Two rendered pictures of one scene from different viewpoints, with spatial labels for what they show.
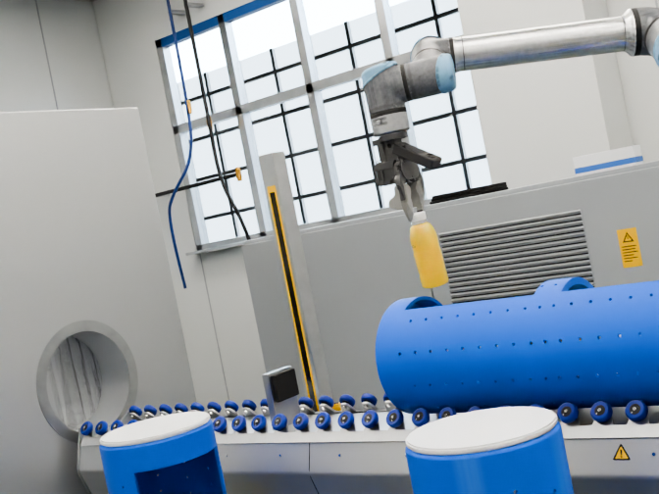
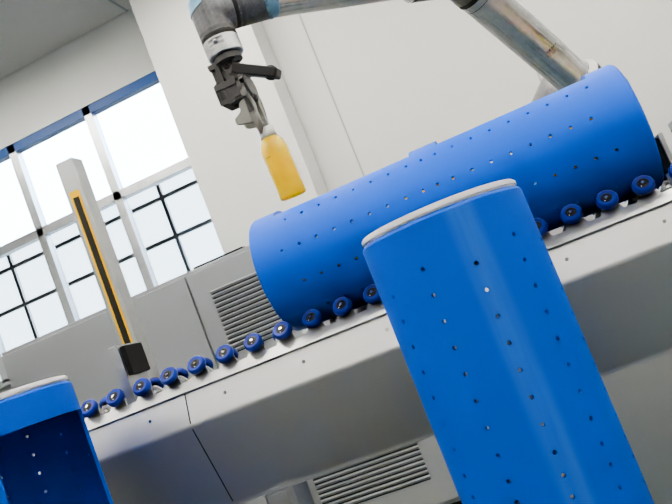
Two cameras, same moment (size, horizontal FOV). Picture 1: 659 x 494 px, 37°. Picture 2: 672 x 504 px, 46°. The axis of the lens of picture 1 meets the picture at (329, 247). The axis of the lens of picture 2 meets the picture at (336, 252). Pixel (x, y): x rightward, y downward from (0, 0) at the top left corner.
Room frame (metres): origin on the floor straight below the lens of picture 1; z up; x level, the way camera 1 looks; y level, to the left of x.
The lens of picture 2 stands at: (0.66, 0.53, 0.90)
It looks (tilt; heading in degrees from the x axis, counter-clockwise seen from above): 6 degrees up; 334
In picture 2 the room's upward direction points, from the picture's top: 21 degrees counter-clockwise
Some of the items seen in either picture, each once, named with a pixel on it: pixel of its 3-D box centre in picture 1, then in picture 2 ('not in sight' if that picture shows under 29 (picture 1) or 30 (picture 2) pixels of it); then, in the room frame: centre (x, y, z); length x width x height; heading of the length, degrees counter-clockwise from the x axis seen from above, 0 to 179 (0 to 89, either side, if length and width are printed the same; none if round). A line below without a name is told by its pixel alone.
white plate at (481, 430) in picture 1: (481, 429); (438, 214); (1.77, -0.21, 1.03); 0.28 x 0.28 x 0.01
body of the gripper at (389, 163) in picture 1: (395, 160); (233, 81); (2.36, -0.20, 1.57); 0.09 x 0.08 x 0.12; 51
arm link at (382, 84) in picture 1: (383, 90); (212, 17); (2.36, -0.20, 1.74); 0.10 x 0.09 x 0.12; 80
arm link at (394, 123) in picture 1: (389, 125); (223, 49); (2.36, -0.20, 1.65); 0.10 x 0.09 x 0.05; 141
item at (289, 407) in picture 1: (283, 397); (135, 372); (2.68, 0.20, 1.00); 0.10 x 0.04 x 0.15; 142
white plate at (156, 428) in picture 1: (155, 428); (0, 402); (2.44, 0.52, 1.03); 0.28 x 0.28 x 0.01
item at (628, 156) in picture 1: (608, 160); not in sight; (3.88, -1.15, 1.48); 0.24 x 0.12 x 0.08; 59
